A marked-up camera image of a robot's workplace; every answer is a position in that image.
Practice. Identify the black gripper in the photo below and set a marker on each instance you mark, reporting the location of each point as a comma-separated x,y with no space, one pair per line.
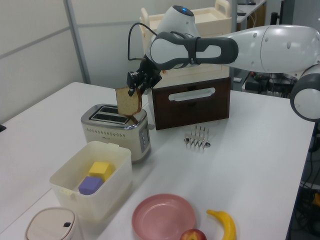
151,72

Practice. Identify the brown bread slice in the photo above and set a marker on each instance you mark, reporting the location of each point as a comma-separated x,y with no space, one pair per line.
127,102

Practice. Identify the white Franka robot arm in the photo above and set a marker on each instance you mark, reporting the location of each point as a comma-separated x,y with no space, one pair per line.
275,47

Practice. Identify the cream and chrome toaster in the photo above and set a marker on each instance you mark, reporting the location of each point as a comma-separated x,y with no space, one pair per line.
112,135

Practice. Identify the dark brown drawer box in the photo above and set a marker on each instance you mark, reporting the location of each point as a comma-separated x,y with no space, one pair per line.
195,112

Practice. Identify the silver metal toast rack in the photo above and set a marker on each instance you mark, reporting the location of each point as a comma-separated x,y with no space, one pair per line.
193,140

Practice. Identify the yellow foam cube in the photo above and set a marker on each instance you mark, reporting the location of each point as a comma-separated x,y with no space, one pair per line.
98,168

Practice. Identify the small grey block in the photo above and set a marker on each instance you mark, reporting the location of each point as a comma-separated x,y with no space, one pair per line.
237,80

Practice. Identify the white plastic storage bin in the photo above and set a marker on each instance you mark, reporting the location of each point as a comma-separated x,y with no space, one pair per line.
110,190

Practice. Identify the purple foam cube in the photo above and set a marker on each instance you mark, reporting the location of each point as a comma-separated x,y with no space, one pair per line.
88,185

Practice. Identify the grey electronics box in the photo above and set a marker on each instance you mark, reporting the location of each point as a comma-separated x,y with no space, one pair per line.
252,85

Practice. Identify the pink plastic plate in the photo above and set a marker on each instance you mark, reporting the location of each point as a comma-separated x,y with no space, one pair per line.
162,217

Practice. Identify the wooden office desk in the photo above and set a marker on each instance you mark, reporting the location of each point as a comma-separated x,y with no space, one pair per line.
260,15

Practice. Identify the black electronics unit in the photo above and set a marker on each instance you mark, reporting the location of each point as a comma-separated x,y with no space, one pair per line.
282,86

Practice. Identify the red toy apple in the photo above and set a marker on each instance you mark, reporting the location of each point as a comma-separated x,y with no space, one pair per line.
192,235

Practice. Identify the cream lidded trash can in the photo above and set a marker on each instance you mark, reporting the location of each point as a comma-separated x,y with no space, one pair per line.
50,225

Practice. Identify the yellow toy banana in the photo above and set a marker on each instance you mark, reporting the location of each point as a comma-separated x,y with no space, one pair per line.
228,225

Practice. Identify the black camera stand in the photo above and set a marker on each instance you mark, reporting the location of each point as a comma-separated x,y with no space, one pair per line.
2,128

